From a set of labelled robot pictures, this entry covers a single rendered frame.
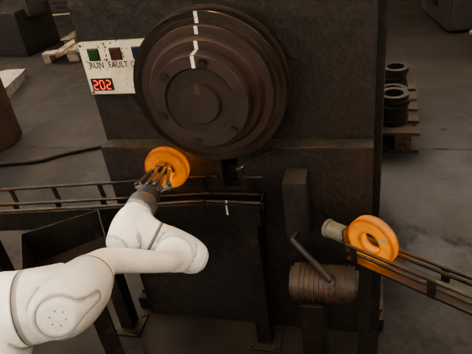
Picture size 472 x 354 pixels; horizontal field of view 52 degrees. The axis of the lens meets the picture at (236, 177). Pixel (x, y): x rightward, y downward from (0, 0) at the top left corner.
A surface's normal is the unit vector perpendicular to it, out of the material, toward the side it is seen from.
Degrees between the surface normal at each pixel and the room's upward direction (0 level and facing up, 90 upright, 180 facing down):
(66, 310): 67
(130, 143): 0
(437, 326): 0
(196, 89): 90
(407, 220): 0
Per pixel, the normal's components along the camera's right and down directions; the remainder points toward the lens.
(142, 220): 0.48, -0.62
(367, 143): -0.12, -0.84
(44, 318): 0.27, 0.09
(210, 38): -0.02, -0.49
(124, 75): -0.22, 0.54
